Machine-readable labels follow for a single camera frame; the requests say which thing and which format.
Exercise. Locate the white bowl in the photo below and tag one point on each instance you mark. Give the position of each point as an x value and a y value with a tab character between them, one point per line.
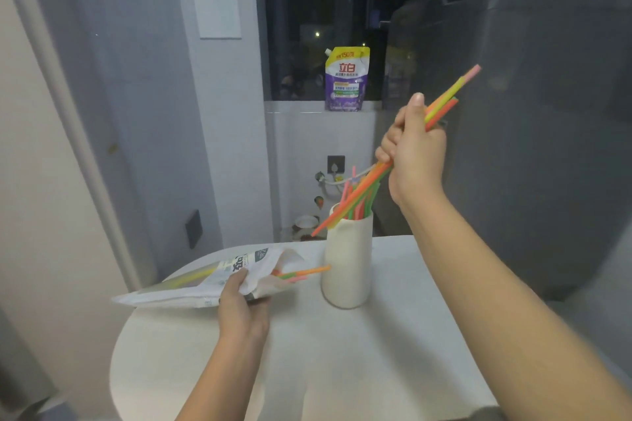
306	226

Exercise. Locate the grey wall socket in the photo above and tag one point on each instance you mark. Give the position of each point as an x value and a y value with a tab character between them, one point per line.
335	164

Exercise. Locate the grey wall switch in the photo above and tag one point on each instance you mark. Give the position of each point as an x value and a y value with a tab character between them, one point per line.
193	229

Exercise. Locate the white ceramic vase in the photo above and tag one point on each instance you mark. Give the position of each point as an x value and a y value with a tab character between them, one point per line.
346	263

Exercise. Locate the bunch of colourful straws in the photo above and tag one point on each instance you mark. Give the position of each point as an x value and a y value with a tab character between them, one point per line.
363	198

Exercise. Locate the large grey appliance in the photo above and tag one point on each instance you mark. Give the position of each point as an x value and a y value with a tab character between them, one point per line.
533	139

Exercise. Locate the person's right forearm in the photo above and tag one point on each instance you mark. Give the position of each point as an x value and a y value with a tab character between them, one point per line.
493	297

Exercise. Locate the pink drinking straw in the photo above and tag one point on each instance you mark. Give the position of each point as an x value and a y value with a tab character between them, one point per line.
466	75
296	278

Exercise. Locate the person's right thumb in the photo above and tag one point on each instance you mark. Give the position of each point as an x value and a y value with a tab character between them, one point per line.
418	112

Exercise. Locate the person's left hand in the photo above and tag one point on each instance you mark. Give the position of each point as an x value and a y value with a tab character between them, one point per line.
242	312

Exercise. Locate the white wall plate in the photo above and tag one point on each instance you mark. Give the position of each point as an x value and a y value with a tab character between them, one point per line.
216	12

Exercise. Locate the person's left thumb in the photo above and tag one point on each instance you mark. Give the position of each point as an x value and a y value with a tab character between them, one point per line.
234	285

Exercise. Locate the green drinking straw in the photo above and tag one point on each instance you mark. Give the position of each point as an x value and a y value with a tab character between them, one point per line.
287	276

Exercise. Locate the person's left forearm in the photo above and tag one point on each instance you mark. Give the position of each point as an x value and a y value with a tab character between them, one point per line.
222	376

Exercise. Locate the purple detergent refill pouch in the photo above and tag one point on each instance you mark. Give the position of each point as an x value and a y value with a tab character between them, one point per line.
347	80

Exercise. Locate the person's right hand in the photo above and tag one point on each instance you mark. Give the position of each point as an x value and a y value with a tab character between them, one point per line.
417	159

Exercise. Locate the white plastic straw packet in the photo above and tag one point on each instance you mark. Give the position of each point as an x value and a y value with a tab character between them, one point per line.
197	287

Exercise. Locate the yellow drinking straw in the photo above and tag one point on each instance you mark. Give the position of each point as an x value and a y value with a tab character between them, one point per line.
442	107

